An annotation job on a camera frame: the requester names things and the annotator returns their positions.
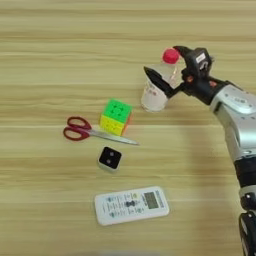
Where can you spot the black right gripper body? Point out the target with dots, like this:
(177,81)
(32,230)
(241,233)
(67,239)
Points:
(200,87)

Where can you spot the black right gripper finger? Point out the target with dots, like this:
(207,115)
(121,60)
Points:
(183,50)
(160,82)

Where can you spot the clear bottle red cap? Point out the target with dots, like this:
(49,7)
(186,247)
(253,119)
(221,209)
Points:
(153,100)

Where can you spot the small black white cube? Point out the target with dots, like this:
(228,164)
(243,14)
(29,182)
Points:
(110,157)

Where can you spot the white remote control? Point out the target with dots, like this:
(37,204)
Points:
(130,205)

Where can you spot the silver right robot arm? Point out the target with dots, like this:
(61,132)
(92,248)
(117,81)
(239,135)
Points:
(240,126)

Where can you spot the small black white-label box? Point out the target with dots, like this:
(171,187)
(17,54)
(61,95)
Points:
(201,60)

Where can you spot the green yellow puzzle cube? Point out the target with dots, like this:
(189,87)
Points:
(115,115)

